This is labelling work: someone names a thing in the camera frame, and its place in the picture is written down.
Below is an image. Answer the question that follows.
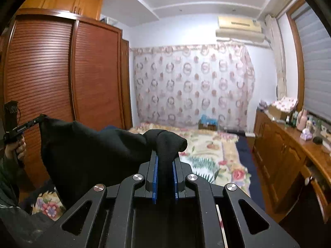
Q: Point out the black printed t-shirt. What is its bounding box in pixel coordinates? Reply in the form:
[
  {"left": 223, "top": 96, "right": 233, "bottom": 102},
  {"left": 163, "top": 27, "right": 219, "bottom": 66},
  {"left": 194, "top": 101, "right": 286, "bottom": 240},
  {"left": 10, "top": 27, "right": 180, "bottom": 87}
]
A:
[{"left": 39, "top": 116, "right": 188, "bottom": 212}]

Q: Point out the beige wall air conditioner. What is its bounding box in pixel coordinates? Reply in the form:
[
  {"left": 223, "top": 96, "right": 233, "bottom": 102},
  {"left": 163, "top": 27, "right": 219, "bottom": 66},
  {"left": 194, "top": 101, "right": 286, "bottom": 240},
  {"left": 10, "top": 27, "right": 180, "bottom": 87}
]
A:
[{"left": 215, "top": 15, "right": 271, "bottom": 48}]

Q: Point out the clear plastic box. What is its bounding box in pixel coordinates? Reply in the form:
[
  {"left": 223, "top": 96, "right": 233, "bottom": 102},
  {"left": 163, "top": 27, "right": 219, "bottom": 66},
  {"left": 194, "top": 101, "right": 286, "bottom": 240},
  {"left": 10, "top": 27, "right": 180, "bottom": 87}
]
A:
[{"left": 100, "top": 16, "right": 117, "bottom": 26}]

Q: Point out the open cardboard box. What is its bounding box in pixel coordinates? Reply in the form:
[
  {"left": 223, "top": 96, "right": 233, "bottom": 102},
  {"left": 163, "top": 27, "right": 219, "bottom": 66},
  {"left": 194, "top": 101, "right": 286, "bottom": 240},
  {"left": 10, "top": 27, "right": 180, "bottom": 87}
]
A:
[{"left": 267, "top": 105, "right": 289, "bottom": 120}]

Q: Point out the white floral cloth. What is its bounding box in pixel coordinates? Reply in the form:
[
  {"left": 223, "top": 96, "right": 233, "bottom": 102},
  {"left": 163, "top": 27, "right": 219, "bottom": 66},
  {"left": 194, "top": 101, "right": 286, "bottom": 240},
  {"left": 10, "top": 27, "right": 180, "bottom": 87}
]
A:
[{"left": 271, "top": 97, "right": 299, "bottom": 111}]

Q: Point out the person's left forearm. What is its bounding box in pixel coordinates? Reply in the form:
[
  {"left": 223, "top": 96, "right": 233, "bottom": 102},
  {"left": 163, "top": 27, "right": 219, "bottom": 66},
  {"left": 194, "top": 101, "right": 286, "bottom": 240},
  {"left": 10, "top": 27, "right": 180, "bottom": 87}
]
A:
[{"left": 0, "top": 156, "right": 29, "bottom": 212}]

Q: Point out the person's left hand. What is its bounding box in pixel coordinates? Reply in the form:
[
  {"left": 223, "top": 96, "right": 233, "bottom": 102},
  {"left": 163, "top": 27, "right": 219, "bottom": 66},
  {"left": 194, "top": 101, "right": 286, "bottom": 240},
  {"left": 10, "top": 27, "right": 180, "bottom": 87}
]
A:
[{"left": 5, "top": 141, "right": 27, "bottom": 161}]

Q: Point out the circle-patterned sheer curtain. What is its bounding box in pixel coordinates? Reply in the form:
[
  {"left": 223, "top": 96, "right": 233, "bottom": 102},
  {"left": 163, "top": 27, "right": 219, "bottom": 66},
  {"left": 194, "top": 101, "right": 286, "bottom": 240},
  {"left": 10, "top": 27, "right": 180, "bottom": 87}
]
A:
[{"left": 129, "top": 43, "right": 256, "bottom": 132}]

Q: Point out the blue plastic bag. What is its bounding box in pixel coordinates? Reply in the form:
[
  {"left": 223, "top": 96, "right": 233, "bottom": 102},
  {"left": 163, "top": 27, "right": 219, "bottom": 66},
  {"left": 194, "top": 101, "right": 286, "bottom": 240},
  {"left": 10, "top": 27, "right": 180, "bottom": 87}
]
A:
[{"left": 200, "top": 115, "right": 218, "bottom": 126}]

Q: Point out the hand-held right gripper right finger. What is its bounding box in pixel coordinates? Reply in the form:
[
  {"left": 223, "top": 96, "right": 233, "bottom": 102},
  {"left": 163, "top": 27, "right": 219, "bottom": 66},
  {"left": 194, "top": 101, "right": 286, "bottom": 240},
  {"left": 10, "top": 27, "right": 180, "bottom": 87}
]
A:
[{"left": 174, "top": 160, "right": 298, "bottom": 248}]

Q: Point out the grey window blind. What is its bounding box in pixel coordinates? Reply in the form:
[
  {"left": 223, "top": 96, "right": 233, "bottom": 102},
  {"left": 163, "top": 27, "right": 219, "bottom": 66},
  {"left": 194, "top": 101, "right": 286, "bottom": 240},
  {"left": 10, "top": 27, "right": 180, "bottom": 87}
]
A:
[{"left": 295, "top": 5, "right": 331, "bottom": 124}]

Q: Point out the wooden window frame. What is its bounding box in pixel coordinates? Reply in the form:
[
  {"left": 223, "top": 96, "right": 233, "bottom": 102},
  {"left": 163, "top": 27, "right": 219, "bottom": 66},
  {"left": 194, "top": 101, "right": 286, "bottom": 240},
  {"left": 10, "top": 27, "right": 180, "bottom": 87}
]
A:
[{"left": 286, "top": 0, "right": 307, "bottom": 109}]

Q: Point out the green leaf-print blanket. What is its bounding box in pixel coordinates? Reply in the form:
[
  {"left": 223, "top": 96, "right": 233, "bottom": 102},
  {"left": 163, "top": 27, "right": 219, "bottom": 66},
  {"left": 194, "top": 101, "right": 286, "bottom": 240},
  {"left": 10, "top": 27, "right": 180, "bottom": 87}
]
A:
[{"left": 180, "top": 156, "right": 223, "bottom": 184}]

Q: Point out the wooden sideboard cabinet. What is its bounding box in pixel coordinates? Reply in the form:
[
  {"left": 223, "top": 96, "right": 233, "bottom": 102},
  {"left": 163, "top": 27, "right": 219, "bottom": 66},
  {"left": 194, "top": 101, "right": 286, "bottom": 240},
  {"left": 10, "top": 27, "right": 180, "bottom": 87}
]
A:
[{"left": 252, "top": 108, "right": 331, "bottom": 223}]

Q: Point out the wooden louvred wardrobe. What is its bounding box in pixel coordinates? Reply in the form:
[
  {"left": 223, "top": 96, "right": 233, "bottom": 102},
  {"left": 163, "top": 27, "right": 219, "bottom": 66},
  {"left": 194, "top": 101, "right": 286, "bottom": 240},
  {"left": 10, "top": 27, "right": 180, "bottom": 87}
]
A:
[{"left": 2, "top": 8, "right": 133, "bottom": 186}]

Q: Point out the pink thermos jug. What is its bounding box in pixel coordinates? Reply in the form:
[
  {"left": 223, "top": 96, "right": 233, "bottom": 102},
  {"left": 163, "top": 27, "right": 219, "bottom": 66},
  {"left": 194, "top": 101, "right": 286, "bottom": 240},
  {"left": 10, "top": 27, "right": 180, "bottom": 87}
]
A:
[{"left": 296, "top": 110, "right": 308, "bottom": 132}]

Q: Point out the beige side curtain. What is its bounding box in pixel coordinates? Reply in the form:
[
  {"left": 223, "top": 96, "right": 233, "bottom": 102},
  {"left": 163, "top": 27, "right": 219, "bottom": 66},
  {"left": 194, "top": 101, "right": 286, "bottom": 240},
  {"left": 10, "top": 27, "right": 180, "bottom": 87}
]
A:
[{"left": 264, "top": 14, "right": 289, "bottom": 101}]

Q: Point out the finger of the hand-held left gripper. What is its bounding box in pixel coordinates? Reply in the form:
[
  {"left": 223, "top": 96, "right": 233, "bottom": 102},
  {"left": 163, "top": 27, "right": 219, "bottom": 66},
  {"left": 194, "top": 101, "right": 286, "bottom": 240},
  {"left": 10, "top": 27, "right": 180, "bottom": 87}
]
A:
[{"left": 16, "top": 114, "right": 47, "bottom": 133}]

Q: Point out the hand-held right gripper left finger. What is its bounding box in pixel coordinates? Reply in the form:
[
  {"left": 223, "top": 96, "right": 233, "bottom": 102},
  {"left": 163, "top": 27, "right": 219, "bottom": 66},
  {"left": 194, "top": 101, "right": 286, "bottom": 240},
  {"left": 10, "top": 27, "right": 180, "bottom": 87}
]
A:
[{"left": 34, "top": 151, "right": 159, "bottom": 248}]

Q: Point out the navy bed sheet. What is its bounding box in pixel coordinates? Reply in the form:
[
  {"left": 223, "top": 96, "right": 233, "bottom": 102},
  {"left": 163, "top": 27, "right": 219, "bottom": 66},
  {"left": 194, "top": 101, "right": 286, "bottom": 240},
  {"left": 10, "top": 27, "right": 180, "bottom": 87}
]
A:
[{"left": 236, "top": 134, "right": 267, "bottom": 212}]

